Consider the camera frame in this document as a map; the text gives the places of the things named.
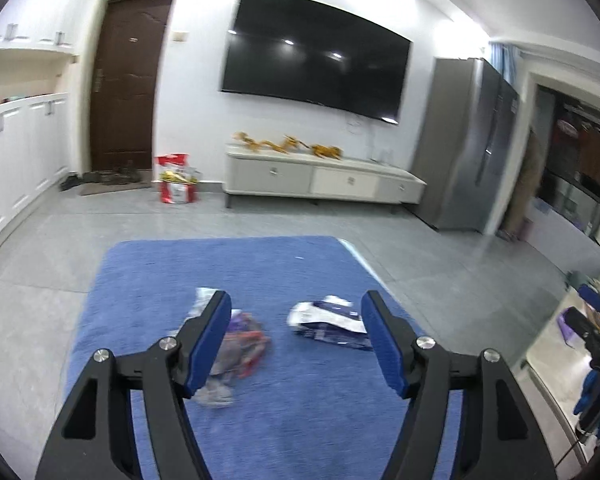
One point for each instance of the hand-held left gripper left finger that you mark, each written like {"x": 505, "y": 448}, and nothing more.
{"x": 211, "y": 347}

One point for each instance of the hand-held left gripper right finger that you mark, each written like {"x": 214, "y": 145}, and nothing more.
{"x": 385, "y": 347}

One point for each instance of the clear plastic wrapper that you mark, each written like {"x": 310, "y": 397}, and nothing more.
{"x": 250, "y": 345}

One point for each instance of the blue and white packet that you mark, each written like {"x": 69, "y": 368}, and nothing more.
{"x": 325, "y": 325}

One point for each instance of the person's right hand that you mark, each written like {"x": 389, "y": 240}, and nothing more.
{"x": 592, "y": 400}

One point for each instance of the blue mat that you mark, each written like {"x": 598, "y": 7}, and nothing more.
{"x": 290, "y": 425}

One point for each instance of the red gift bag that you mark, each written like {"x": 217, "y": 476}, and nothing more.
{"x": 177, "y": 182}

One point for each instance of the grey and white television stand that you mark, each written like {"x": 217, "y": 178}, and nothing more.
{"x": 320, "y": 177}

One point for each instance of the brown shoe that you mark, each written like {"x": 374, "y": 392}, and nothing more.
{"x": 114, "y": 176}
{"x": 130, "y": 171}
{"x": 94, "y": 177}

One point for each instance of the golden tiger figurine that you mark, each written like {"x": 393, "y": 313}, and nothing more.
{"x": 326, "y": 151}

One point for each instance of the long golden dragon figurine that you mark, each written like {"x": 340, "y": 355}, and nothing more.
{"x": 255, "y": 144}

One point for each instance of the grey refrigerator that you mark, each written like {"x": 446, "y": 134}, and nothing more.
{"x": 460, "y": 150}

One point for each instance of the black shoe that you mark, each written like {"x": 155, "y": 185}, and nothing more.
{"x": 70, "y": 183}

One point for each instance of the short golden dragon figurine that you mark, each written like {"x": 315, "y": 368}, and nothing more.
{"x": 294, "y": 144}

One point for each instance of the blue curtain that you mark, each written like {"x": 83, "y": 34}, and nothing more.
{"x": 503, "y": 62}

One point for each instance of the white floor cabinets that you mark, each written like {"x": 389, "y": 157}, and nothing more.
{"x": 15, "y": 170}

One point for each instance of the brown entrance door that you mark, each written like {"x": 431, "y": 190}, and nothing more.
{"x": 127, "y": 85}

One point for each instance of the black wall television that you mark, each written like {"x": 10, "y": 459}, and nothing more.
{"x": 315, "y": 55}

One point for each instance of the wall light switch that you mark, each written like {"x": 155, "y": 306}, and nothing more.
{"x": 179, "y": 37}

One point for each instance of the white wall cabinets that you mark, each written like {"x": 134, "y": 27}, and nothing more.
{"x": 25, "y": 42}

